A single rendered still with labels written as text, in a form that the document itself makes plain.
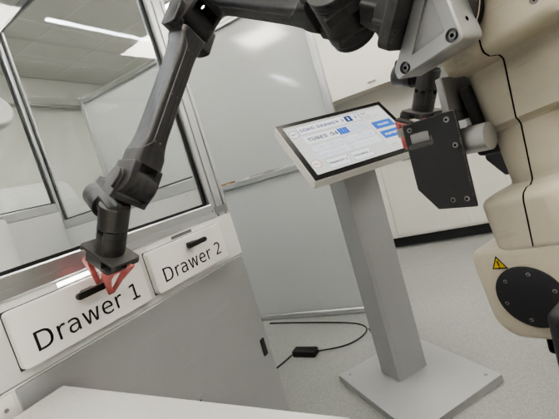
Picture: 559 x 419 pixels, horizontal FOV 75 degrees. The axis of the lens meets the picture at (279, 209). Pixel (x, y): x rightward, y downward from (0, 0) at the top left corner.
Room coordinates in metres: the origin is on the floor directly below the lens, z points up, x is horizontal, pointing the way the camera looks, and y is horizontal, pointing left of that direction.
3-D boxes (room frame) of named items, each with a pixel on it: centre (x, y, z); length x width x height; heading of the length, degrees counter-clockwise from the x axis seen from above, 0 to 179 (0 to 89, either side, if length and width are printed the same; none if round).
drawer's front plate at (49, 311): (0.75, 0.44, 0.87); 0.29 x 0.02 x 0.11; 149
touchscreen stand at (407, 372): (1.47, -0.35, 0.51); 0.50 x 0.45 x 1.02; 21
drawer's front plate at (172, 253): (1.02, 0.28, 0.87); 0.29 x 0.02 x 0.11; 149
